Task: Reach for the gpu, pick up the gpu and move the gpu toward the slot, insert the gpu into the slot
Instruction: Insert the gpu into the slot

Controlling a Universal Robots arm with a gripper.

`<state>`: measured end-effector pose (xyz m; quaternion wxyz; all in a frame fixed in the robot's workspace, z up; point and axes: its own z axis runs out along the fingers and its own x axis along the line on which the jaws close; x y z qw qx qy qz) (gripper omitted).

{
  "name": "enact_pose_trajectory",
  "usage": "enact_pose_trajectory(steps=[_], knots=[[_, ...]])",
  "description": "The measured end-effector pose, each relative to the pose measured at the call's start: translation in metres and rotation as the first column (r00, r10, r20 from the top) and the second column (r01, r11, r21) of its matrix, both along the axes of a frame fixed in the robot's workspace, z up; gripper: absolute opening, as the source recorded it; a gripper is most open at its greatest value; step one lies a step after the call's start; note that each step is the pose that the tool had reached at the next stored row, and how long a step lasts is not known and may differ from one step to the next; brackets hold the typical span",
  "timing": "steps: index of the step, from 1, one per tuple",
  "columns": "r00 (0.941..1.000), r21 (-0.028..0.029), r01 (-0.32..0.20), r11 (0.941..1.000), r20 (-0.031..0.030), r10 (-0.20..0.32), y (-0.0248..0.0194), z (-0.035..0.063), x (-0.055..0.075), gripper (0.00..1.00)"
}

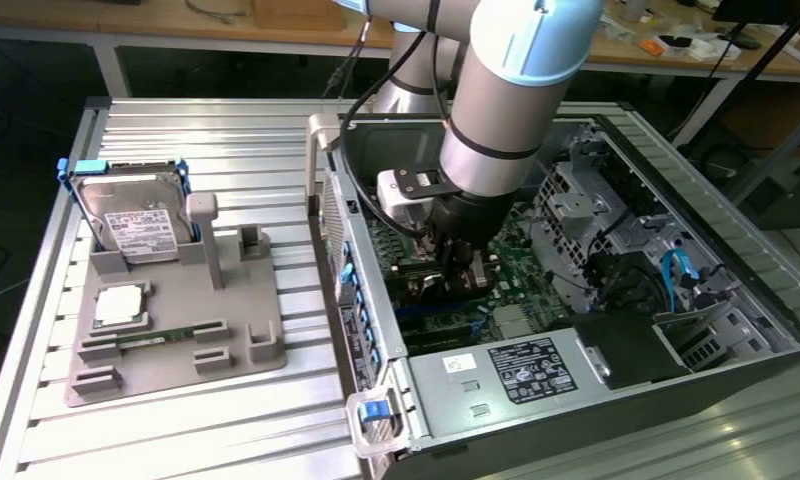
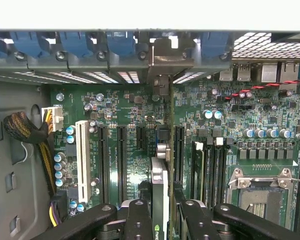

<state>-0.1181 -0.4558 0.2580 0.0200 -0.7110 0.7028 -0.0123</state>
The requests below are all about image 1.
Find black open PC case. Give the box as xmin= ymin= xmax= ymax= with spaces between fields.
xmin=318 ymin=113 xmax=800 ymax=480

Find grey metal disk bay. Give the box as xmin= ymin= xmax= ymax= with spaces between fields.
xmin=529 ymin=159 xmax=634 ymax=306

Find black wire bundle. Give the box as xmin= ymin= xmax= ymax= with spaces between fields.
xmin=582 ymin=249 xmax=665 ymax=314

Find green motherboard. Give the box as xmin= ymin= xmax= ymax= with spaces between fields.
xmin=362 ymin=199 xmax=572 ymax=351

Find silver chipset heatsink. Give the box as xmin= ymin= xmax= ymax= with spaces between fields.
xmin=490 ymin=305 xmax=546 ymax=339

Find grey parts rack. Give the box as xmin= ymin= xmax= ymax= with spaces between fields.
xmin=62 ymin=192 xmax=291 ymax=409

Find clear plastic bag pile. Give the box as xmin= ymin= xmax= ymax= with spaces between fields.
xmin=598 ymin=0 xmax=645 ymax=42

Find black fan shroud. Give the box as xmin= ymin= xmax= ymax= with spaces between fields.
xmin=572 ymin=312 xmax=692 ymax=390

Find black hanging cable with plug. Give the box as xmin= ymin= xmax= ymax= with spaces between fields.
xmin=322 ymin=13 xmax=374 ymax=100

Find hard disk blue carrier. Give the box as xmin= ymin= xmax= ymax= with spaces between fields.
xmin=57 ymin=157 xmax=198 ymax=266

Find grey corner bracket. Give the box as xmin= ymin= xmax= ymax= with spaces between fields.
xmin=303 ymin=112 xmax=347 ymax=199
xmin=343 ymin=387 xmax=411 ymax=459

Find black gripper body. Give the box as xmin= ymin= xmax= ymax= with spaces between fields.
xmin=427 ymin=192 xmax=516 ymax=250

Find green graphics card black fan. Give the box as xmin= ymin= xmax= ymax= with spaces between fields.
xmin=382 ymin=252 xmax=501 ymax=309

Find wooden desk white legs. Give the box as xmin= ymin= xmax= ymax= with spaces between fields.
xmin=0 ymin=0 xmax=395 ymax=99

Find wooden desk grey frame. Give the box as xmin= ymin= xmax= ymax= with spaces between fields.
xmin=576 ymin=14 xmax=800 ymax=146

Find black slanted pole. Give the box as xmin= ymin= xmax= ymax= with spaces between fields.
xmin=742 ymin=0 xmax=800 ymax=84

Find grey power supply unit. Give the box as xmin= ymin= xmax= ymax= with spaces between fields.
xmin=405 ymin=329 xmax=618 ymax=439

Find black and white device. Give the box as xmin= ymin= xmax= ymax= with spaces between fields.
xmin=658 ymin=33 xmax=734 ymax=62

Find brown box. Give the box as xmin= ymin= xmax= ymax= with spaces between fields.
xmin=250 ymin=0 xmax=347 ymax=30

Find blue wire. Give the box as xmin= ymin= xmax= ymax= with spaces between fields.
xmin=657 ymin=248 xmax=700 ymax=314

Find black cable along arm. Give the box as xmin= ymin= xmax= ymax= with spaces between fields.
xmin=337 ymin=0 xmax=454 ymax=241

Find black floor box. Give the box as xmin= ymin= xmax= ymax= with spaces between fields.
xmin=738 ymin=159 xmax=800 ymax=230

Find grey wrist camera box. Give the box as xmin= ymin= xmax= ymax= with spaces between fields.
xmin=374 ymin=168 xmax=465 ymax=227

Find silver CPU chip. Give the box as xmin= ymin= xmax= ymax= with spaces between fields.
xmin=94 ymin=287 xmax=146 ymax=326

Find green RAM stick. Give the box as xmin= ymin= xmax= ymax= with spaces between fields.
xmin=115 ymin=327 xmax=201 ymax=349

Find black monitor with stand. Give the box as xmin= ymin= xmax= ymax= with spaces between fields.
xmin=710 ymin=0 xmax=800 ymax=50

